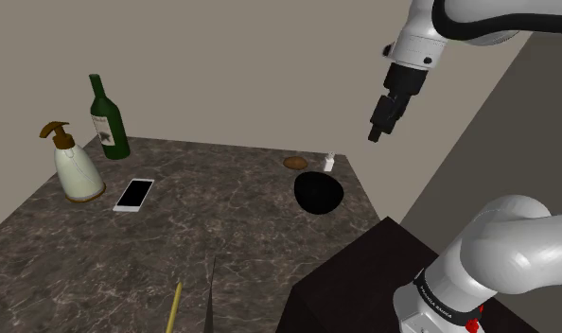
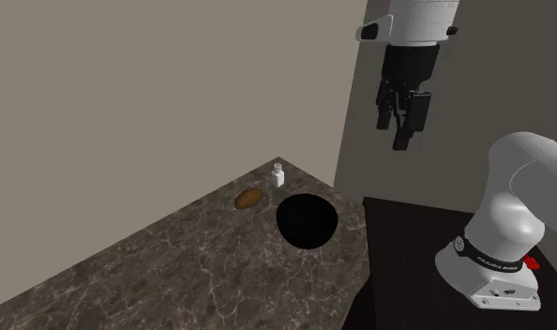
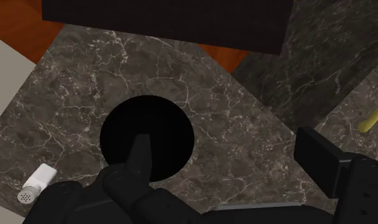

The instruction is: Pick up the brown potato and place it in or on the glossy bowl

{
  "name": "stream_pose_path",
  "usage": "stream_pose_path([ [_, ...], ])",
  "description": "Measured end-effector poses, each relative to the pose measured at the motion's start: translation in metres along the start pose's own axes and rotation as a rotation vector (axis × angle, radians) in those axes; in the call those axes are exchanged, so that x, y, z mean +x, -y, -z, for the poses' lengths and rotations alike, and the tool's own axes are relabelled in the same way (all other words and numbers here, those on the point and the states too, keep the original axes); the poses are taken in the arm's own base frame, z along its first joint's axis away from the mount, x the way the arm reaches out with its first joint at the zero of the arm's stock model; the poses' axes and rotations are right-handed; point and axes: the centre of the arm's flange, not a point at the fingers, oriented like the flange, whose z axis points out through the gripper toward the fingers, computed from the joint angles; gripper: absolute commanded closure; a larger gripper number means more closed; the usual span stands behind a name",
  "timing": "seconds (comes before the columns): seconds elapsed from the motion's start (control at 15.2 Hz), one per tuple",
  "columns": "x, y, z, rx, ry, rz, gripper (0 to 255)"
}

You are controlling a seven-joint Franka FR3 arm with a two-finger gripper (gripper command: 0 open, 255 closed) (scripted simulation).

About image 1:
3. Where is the green wine bottle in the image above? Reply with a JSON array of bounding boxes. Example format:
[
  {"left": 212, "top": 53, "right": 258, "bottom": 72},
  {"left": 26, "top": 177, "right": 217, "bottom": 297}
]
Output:
[{"left": 88, "top": 73, "right": 132, "bottom": 162}]

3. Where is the cream soap dispenser brown pump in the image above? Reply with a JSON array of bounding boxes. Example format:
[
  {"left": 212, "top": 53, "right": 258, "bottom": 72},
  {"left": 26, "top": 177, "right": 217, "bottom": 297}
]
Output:
[{"left": 39, "top": 121, "right": 107, "bottom": 204}]

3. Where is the brown potato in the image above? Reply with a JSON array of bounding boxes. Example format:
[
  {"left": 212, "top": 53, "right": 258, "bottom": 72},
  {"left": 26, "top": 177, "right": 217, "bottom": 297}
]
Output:
[{"left": 282, "top": 156, "right": 309, "bottom": 171}]

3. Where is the dark pointed knife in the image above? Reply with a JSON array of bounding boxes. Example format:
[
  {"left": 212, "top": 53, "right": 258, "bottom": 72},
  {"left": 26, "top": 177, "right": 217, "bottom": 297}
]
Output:
[{"left": 202, "top": 255, "right": 218, "bottom": 333}]

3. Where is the black bowl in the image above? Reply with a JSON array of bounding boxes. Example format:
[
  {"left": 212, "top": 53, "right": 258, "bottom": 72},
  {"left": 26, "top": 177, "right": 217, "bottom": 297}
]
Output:
[{"left": 292, "top": 170, "right": 345, "bottom": 216}]

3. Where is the white smartphone black screen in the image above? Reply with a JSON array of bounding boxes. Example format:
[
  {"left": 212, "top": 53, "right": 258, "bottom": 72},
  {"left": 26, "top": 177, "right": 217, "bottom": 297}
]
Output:
[{"left": 112, "top": 178, "right": 156, "bottom": 213}]

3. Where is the yellow pencil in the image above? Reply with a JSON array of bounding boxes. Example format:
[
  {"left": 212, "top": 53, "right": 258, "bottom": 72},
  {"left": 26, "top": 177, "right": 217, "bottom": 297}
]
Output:
[{"left": 164, "top": 281, "right": 184, "bottom": 333}]

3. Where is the dark robot stand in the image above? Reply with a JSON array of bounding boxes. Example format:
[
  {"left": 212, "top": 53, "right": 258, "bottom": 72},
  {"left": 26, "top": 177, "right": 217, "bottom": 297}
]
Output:
[{"left": 274, "top": 215, "right": 540, "bottom": 333}]

